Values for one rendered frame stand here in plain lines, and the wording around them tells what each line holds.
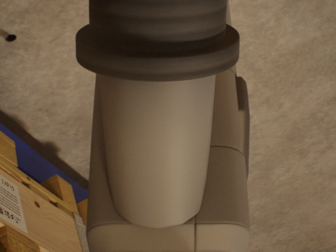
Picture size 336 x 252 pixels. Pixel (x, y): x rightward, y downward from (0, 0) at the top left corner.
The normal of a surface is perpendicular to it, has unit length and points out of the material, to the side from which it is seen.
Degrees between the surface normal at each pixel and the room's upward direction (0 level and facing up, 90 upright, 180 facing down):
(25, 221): 90
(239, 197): 81
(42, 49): 0
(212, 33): 41
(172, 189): 25
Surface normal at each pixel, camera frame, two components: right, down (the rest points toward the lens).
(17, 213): 0.87, -0.47
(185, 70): 0.33, 0.37
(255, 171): 0.29, 0.77
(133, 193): -0.26, 0.44
